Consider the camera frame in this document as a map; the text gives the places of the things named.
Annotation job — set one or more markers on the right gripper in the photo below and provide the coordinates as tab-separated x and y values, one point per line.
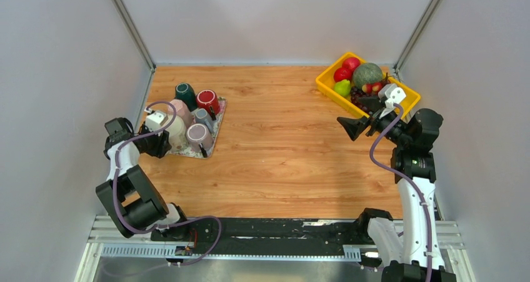
353	126

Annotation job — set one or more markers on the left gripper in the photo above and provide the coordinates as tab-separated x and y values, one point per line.
161	146

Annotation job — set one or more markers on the cream floral mug green inside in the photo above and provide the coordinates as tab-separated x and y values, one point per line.
176	132

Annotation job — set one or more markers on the mauve mug black handle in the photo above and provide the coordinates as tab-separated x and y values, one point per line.
200	139

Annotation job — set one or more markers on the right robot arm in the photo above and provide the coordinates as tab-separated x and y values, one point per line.
404	149

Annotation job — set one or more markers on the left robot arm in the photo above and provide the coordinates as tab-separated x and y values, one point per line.
131	200

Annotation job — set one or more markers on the right arm base link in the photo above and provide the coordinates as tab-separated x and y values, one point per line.
378	226

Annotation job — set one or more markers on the pink faceted mug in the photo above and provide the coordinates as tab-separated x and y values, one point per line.
183	112

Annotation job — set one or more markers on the grey blue mug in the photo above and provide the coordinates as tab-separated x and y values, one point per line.
203	117

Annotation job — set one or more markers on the dark green mug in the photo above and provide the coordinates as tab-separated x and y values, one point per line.
186	93

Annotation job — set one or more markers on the red mug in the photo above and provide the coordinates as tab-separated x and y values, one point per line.
208	100

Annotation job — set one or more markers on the floral serving tray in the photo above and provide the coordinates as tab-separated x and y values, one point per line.
186	149

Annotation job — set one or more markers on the dark purple grape bunch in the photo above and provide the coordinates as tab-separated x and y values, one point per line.
357	93

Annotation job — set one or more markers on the green pear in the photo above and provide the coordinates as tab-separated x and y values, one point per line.
343	88

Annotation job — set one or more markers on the red cherry cluster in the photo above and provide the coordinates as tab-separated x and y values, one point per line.
373	88

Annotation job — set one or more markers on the yellow plastic bin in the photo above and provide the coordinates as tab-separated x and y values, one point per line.
325	83

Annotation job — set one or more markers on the red apple lower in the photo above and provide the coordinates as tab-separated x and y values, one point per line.
342	74

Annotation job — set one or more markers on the red apple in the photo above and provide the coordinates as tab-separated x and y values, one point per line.
342	74
351	64

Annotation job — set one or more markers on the green melon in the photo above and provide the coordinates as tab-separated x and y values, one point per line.
367	73

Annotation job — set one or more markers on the red apple upper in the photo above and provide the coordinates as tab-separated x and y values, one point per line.
351	64

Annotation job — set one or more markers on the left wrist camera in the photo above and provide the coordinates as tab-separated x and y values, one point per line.
155	120

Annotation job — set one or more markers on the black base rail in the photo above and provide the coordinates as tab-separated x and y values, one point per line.
267	236

